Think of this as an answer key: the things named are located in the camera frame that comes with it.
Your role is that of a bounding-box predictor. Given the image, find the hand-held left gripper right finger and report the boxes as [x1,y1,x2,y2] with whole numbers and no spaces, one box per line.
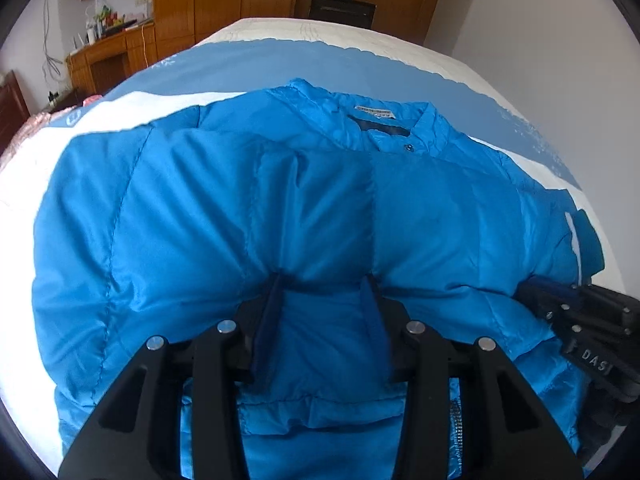
[360,275,583,480]

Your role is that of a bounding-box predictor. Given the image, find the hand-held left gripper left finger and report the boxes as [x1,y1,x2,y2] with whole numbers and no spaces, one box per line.
[57,274,286,480]

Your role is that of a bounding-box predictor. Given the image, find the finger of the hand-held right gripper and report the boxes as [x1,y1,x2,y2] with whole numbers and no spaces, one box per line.
[516,275,640,337]

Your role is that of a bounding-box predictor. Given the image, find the blue down jacket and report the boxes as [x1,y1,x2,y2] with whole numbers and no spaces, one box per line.
[31,77,605,480]

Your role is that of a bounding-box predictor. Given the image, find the bed with blue-white bedspread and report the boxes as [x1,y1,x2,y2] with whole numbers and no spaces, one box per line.
[0,17,601,466]

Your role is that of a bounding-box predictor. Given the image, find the wooden desk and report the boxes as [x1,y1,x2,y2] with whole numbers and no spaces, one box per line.
[65,21,159,97]

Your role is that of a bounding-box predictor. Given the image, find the black box appliance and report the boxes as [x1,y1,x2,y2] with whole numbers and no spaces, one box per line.
[306,0,377,31]

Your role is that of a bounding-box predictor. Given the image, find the dark brown headboard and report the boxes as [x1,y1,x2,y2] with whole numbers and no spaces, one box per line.
[0,71,32,157]

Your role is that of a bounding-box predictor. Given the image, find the colourful toys on desk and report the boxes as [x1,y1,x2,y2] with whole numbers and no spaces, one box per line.
[94,4,132,37]

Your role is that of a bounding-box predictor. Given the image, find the hanging wall cables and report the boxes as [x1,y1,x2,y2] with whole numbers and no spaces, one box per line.
[41,0,68,83]

